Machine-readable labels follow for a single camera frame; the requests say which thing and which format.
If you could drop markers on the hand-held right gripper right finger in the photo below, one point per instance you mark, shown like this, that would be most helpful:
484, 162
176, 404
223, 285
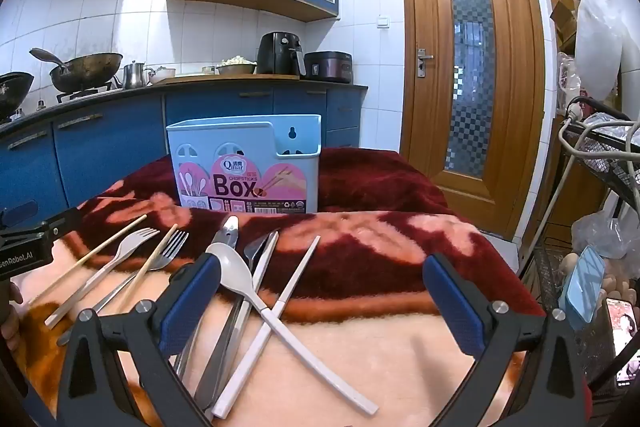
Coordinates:
455, 307

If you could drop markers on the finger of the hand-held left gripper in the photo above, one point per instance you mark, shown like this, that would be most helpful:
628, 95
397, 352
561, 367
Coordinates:
20, 213
62, 222

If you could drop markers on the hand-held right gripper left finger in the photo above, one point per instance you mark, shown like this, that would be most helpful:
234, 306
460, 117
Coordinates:
192, 302

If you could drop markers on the wooden chopstick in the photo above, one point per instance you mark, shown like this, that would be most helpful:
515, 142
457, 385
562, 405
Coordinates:
120, 277
85, 257

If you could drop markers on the white plastic spoon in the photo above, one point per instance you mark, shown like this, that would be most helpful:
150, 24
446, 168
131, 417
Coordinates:
235, 272

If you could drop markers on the steel fork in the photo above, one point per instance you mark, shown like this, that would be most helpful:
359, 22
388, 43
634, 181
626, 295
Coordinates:
167, 252

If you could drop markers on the steel table knife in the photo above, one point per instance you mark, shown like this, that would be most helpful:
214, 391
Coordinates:
255, 252

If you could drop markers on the light blue utensil box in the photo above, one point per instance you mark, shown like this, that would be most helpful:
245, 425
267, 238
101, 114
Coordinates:
240, 162

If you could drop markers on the person's left hand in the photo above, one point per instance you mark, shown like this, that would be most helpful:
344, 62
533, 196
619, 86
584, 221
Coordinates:
9, 314

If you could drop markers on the blue kitchen base cabinets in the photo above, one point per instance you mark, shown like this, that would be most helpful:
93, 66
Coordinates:
110, 137

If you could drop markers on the red floral printed blanket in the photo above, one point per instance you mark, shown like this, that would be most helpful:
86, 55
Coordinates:
350, 307

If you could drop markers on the black frying pan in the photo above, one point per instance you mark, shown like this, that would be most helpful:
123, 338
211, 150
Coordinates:
12, 92

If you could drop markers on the gas stove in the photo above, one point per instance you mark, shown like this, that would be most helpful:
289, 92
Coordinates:
82, 94

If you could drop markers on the black wok with ladle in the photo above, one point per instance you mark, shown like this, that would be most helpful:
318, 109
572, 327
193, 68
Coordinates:
85, 69

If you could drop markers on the steel kettle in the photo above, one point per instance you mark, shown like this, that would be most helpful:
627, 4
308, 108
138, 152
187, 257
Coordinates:
134, 76

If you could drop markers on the crumpled clear plastic bag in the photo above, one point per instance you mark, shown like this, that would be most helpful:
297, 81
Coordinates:
605, 232

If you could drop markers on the smartphone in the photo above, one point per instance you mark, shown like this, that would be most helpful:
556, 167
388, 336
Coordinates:
624, 342

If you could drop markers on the white bowl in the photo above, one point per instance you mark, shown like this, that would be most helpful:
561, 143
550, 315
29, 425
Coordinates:
162, 74

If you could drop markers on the wooden door with glass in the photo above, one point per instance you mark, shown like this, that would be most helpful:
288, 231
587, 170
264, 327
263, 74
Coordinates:
430, 107

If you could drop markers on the bowl of food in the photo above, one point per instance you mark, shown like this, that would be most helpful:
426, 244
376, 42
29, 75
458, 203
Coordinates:
235, 66

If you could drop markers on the black air fryer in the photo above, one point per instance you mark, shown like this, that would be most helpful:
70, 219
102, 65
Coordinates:
280, 54

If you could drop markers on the dark rice cooker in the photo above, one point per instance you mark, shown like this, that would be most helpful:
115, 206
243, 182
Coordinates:
327, 67

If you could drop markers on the hanging clear plastic bag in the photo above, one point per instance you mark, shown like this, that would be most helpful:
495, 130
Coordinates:
597, 42

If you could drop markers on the white wall switch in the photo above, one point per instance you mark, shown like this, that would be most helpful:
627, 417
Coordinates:
383, 22

